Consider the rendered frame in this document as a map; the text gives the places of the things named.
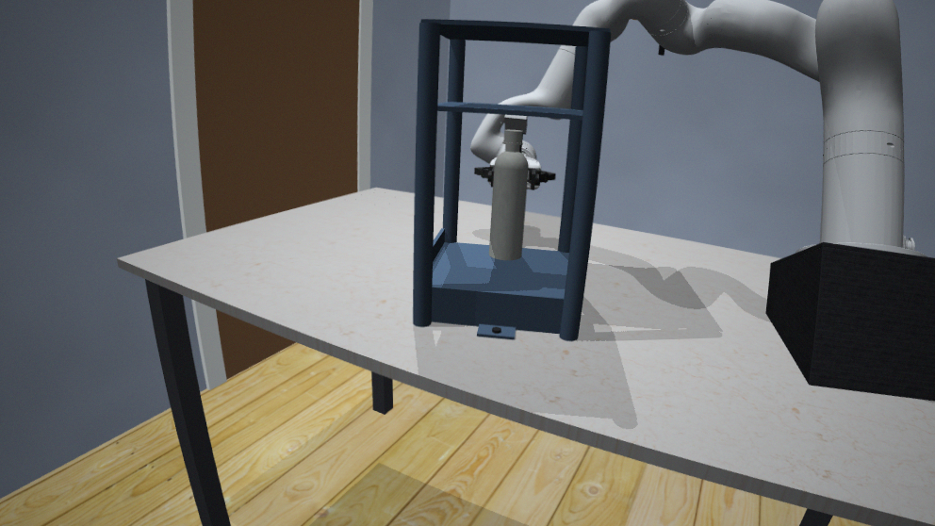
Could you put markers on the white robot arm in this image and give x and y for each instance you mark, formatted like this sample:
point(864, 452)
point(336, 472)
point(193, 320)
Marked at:
point(852, 48)

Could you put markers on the grey bottle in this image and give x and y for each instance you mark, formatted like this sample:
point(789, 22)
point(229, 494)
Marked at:
point(509, 199)

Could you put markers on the dark blue shelving unit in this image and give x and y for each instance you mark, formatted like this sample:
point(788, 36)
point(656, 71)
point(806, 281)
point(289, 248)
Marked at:
point(460, 283)

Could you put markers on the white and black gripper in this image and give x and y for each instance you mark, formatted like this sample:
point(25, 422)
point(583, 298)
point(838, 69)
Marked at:
point(534, 167)

